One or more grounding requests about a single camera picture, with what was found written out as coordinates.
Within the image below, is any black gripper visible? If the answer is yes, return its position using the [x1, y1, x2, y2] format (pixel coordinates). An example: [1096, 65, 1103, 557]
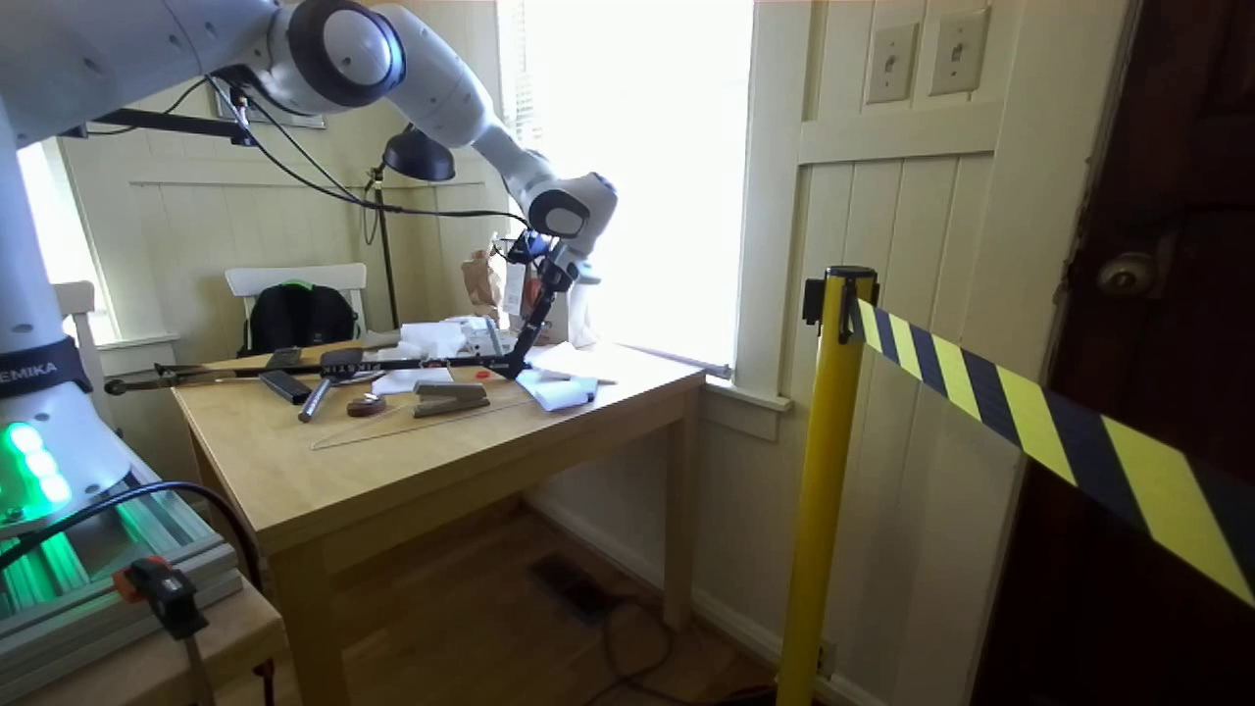
[507, 228, 584, 307]

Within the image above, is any long black stick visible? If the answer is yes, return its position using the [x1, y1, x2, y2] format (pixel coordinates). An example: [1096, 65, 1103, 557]
[97, 268, 566, 401]

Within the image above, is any brown paper bag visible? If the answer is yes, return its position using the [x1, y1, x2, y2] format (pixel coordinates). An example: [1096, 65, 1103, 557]
[460, 249, 512, 318]

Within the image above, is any white booklet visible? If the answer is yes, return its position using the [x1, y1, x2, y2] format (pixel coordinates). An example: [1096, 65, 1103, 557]
[509, 366, 621, 420]

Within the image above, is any crumpled white paper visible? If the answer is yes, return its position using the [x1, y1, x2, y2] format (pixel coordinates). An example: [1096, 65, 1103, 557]
[388, 310, 507, 369]

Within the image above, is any grey stapler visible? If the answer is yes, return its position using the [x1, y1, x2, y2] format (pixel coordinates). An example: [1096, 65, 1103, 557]
[409, 382, 493, 425]

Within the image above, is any bright window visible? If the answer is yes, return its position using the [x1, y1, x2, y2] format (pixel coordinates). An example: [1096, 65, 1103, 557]
[493, 0, 761, 377]

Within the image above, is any flat white paper sheet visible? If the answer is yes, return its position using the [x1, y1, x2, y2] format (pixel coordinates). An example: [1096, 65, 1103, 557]
[370, 366, 456, 401]

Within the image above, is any black desk lamp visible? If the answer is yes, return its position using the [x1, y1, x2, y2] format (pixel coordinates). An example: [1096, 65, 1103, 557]
[361, 122, 464, 332]

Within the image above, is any light wooden table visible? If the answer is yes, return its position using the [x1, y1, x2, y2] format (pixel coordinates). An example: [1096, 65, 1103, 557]
[165, 326, 715, 706]

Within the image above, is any black backpack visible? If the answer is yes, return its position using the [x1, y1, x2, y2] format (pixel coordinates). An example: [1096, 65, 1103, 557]
[239, 277, 366, 360]

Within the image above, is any white wooden chair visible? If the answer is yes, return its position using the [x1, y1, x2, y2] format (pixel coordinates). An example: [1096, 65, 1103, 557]
[222, 260, 373, 356]

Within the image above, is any long black remote control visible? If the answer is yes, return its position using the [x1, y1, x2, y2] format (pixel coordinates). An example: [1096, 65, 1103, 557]
[256, 369, 315, 408]

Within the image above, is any white wooden furniture piece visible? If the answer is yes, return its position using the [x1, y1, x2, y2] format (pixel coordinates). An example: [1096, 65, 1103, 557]
[51, 275, 186, 384]

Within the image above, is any orange black clamp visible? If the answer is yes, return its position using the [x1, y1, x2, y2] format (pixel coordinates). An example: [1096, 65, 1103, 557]
[114, 557, 212, 645]

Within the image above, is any yellow black barrier tape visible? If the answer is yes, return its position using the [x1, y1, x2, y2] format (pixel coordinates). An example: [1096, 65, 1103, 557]
[846, 296, 1255, 612]

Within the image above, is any round metal door knob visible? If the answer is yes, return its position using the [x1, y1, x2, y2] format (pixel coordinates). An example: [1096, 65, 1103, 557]
[1096, 249, 1161, 307]

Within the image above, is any dark brown door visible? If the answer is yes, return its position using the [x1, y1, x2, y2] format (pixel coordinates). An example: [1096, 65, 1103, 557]
[974, 0, 1255, 706]

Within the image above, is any black spatula with silver handle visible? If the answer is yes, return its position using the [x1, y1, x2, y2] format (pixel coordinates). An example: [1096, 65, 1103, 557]
[293, 347, 370, 425]

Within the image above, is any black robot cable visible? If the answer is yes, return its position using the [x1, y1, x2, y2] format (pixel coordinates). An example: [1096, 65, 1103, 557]
[207, 69, 535, 228]

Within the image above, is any yellow stanchion post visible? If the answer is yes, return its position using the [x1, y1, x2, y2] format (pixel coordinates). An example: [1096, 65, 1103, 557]
[771, 264, 884, 706]

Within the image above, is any black floor cable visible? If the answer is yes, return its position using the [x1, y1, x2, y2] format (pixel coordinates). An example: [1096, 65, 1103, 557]
[579, 592, 682, 706]

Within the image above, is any beige light switch plate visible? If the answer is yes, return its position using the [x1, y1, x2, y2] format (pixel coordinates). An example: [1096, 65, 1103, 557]
[864, 17, 923, 111]
[931, 8, 991, 99]

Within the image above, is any thick black looped cable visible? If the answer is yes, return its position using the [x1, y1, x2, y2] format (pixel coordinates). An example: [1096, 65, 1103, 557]
[0, 475, 267, 592]

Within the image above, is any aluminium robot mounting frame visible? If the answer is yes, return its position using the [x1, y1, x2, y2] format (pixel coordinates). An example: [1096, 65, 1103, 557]
[0, 484, 252, 683]

